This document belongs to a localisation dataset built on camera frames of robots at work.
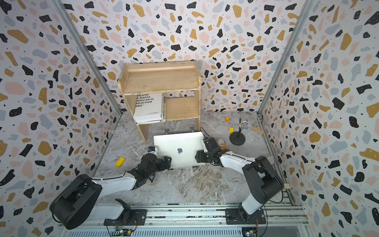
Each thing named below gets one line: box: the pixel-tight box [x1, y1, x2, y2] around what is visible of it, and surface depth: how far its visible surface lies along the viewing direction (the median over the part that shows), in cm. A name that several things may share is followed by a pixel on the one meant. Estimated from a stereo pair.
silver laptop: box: [153, 131, 207, 168], surface depth 92 cm
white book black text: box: [132, 92, 167, 125], surface depth 87 cm
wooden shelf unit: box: [135, 90, 202, 132], surface depth 96 cm
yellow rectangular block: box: [114, 157, 126, 168], surface depth 94 cm
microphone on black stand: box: [229, 118, 250, 147], surface depth 105 cm
